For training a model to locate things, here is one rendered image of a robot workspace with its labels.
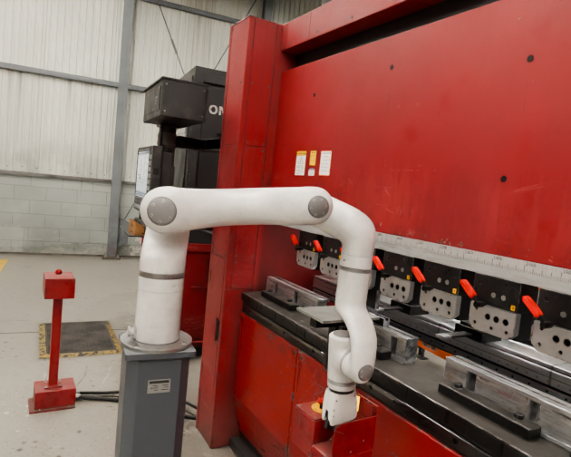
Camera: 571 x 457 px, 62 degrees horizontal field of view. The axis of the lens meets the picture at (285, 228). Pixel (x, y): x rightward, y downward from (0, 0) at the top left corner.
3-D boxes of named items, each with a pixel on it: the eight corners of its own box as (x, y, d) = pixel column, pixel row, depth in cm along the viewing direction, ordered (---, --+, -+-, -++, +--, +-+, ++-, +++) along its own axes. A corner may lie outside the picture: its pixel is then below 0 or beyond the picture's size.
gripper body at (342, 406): (347, 375, 143) (345, 410, 145) (319, 383, 138) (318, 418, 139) (363, 385, 137) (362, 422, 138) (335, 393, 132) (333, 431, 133)
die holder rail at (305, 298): (266, 293, 257) (267, 276, 256) (275, 293, 260) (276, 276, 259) (316, 319, 214) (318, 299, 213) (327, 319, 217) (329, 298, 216)
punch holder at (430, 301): (418, 307, 160) (424, 259, 158) (435, 306, 164) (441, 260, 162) (453, 321, 147) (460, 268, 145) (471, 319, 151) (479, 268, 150)
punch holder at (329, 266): (319, 272, 211) (323, 235, 210) (333, 272, 215) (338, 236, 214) (339, 279, 198) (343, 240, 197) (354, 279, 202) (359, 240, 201)
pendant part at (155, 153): (132, 209, 278) (137, 147, 275) (153, 209, 284) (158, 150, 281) (147, 216, 239) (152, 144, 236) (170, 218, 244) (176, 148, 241)
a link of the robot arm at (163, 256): (134, 277, 121) (141, 184, 119) (146, 265, 139) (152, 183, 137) (182, 280, 123) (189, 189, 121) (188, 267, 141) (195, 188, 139)
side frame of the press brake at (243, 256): (194, 427, 278) (229, 26, 259) (314, 406, 321) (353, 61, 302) (209, 449, 257) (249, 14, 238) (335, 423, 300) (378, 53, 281)
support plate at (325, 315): (295, 309, 182) (296, 307, 182) (350, 306, 195) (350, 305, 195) (323, 324, 167) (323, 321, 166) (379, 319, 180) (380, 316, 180)
